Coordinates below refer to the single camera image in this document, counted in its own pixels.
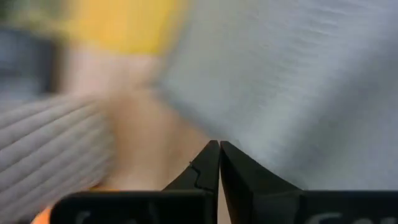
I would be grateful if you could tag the white triangle-patterned plant pot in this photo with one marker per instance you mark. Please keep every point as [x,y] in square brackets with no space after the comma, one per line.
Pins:
[46,149]

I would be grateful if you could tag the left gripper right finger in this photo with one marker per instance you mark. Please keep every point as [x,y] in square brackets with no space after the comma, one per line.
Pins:
[245,186]

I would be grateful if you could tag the yellow translucent plastic bin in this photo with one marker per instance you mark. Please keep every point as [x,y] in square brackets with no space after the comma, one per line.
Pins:
[124,25]

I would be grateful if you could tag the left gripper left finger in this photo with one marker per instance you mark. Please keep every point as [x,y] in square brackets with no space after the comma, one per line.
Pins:
[205,174]

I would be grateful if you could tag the grey microfiber towel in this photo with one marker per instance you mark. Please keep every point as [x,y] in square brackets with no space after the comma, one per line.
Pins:
[280,77]

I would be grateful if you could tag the orange microfiber towel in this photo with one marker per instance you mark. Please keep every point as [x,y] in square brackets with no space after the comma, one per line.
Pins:
[42,217]

